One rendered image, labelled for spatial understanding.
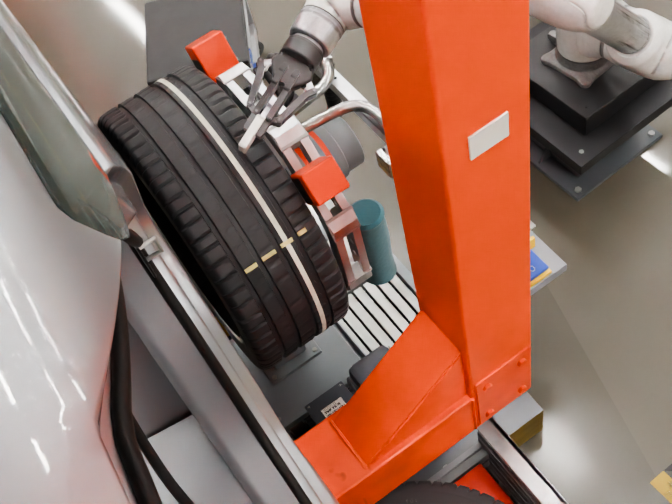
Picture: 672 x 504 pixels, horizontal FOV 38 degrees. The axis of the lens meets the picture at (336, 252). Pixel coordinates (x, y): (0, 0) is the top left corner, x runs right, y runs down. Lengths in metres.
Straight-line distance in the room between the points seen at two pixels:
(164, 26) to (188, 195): 1.63
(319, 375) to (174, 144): 0.96
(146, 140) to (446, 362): 0.72
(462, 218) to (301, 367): 1.23
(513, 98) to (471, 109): 0.08
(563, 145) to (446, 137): 1.57
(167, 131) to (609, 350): 1.49
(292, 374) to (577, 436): 0.79
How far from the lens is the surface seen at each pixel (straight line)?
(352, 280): 2.11
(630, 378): 2.84
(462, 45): 1.24
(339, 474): 2.02
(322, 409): 2.36
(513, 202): 1.58
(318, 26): 1.82
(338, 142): 2.17
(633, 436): 2.77
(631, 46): 2.64
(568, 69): 2.95
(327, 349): 2.66
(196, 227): 1.84
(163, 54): 3.34
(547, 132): 2.92
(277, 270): 1.88
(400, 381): 1.96
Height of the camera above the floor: 2.55
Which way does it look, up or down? 56 degrees down
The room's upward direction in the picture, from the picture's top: 17 degrees counter-clockwise
